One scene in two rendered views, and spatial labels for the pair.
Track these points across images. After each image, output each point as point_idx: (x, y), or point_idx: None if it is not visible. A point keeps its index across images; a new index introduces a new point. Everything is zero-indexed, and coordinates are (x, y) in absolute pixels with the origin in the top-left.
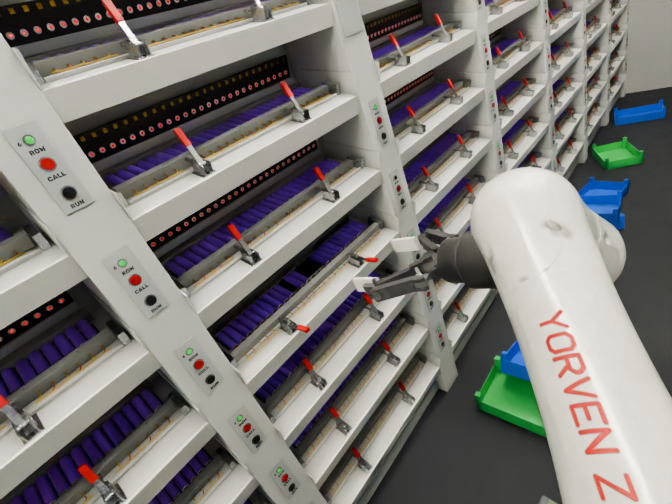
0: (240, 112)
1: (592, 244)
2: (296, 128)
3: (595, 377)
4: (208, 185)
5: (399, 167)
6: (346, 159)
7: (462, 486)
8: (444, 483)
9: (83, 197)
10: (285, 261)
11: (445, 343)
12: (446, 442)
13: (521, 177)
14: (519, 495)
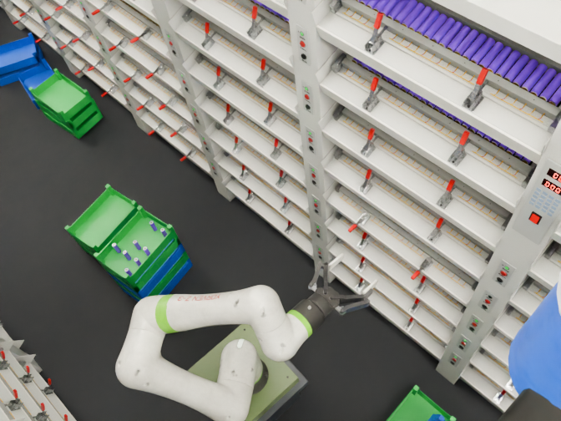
0: None
1: (234, 314)
2: (426, 200)
3: (204, 301)
4: (358, 156)
5: (502, 301)
6: None
7: (354, 357)
8: (358, 346)
9: (310, 111)
10: (376, 209)
11: (456, 367)
12: (388, 356)
13: (254, 296)
14: (342, 393)
